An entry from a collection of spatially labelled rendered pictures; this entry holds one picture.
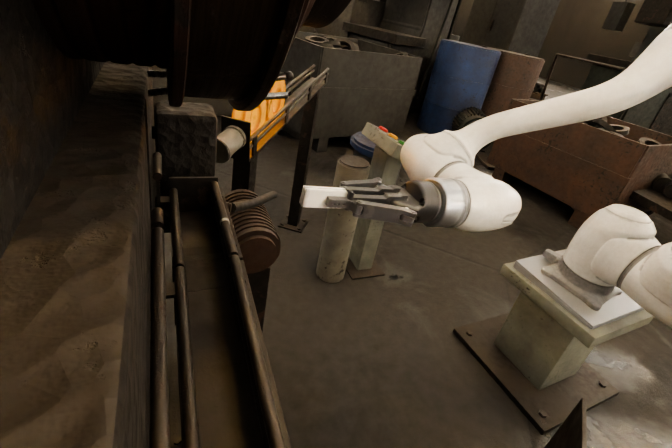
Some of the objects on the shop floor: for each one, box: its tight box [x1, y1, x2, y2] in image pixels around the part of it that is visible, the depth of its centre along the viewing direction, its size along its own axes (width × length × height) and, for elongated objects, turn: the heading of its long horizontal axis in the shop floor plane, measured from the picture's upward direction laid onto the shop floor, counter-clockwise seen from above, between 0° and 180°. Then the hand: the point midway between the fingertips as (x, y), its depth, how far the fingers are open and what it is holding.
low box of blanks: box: [487, 99, 672, 229], centre depth 271 cm, size 93×73×66 cm
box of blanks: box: [280, 31, 423, 152], centre depth 312 cm, size 103×83×77 cm
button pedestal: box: [346, 122, 403, 280], centre depth 153 cm, size 16×24×62 cm, turn 4°
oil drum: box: [481, 47, 545, 144], centre depth 399 cm, size 59×59×89 cm
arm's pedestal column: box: [453, 292, 619, 435], centre depth 127 cm, size 40×40×31 cm
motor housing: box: [224, 189, 280, 332], centre depth 103 cm, size 13×22×54 cm, turn 4°
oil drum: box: [417, 39, 501, 134], centre depth 380 cm, size 59×59×89 cm
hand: (323, 197), depth 57 cm, fingers closed
